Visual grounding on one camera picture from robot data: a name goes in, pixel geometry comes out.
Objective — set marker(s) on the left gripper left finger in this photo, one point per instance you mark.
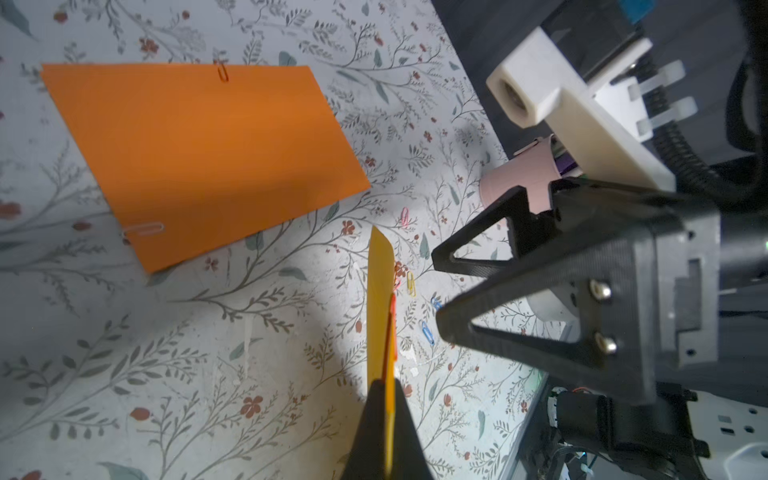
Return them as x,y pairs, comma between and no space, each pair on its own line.
366,457

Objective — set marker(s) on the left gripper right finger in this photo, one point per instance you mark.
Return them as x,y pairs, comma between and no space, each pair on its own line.
408,457

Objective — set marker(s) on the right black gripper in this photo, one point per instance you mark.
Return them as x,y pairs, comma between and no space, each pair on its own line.
634,284

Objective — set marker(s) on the orange-red paperclip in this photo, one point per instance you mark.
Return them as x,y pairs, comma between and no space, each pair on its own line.
392,336

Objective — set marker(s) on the yellow paper sheet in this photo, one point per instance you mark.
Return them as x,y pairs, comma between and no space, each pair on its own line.
380,285

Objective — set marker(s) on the white paperclip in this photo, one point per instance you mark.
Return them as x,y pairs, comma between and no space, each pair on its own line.
144,229

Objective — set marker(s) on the orange paper sheet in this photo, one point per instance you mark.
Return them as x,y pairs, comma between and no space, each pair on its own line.
213,161

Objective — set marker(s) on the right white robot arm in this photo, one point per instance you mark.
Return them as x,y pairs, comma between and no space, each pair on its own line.
654,440

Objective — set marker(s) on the small orange paperclip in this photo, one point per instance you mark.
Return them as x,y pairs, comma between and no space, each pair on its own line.
222,72

